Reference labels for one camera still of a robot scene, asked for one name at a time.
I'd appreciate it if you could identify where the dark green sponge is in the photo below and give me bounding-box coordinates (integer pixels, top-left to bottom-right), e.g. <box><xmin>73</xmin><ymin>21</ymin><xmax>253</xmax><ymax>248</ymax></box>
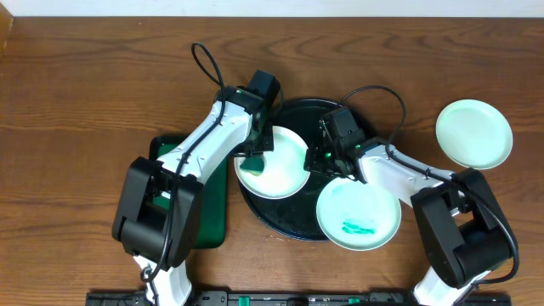
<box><xmin>239</xmin><ymin>155</ymin><xmax>265</xmax><ymax>177</ymax></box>

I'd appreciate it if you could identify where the round black tray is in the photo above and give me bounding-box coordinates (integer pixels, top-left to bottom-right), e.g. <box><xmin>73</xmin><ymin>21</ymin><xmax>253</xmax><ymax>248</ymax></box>
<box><xmin>238</xmin><ymin>97</ymin><xmax>379</xmax><ymax>242</ymax></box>

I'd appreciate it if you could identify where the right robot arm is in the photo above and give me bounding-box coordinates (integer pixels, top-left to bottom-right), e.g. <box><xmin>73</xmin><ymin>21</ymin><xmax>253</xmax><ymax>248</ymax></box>
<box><xmin>304</xmin><ymin>136</ymin><xmax>520</xmax><ymax>305</ymax></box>

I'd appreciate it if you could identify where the green rectangular water tray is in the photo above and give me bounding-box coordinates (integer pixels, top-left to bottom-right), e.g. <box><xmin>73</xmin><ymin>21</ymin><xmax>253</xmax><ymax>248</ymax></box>
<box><xmin>149</xmin><ymin>135</ymin><xmax>228</xmax><ymax>249</ymax></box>

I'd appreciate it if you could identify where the mint plate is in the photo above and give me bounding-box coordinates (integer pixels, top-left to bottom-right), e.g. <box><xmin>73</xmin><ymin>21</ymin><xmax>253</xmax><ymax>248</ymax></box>
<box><xmin>316</xmin><ymin>178</ymin><xmax>401</xmax><ymax>251</ymax></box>
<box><xmin>435</xmin><ymin>99</ymin><xmax>513</xmax><ymax>170</ymax></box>

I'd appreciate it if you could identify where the white plate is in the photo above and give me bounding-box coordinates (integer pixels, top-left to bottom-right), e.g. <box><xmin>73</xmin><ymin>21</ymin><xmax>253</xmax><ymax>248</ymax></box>
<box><xmin>234</xmin><ymin>126</ymin><xmax>310</xmax><ymax>200</ymax></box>

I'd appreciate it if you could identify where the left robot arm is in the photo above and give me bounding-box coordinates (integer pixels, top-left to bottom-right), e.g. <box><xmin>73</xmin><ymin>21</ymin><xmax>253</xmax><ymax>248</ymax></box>
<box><xmin>112</xmin><ymin>86</ymin><xmax>280</xmax><ymax>305</ymax></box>

